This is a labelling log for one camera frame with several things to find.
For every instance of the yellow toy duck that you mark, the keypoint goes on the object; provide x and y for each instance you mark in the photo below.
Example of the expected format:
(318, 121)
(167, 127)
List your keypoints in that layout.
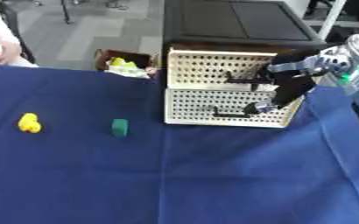
(29, 123)

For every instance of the green block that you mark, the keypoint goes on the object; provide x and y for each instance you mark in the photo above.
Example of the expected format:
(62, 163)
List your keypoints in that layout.
(120, 127)

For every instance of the yellow and white bag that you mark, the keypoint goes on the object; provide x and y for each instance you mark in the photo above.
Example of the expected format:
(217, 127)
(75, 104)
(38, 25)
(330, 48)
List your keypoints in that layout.
(126, 68)

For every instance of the black cabinet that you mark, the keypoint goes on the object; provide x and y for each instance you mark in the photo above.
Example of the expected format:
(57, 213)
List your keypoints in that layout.
(238, 23)

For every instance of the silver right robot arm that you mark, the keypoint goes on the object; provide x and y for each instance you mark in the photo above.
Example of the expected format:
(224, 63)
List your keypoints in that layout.
(352, 70)

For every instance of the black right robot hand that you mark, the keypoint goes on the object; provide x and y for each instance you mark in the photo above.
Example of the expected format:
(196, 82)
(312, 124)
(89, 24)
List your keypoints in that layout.
(290, 87)

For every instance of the brown cardboard box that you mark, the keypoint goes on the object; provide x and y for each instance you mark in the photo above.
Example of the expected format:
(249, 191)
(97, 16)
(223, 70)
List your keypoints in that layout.
(131, 58)

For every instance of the pale perforated drawer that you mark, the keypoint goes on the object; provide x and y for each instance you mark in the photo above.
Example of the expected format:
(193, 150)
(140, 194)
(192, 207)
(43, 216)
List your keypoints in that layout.
(213, 70)
(208, 108)

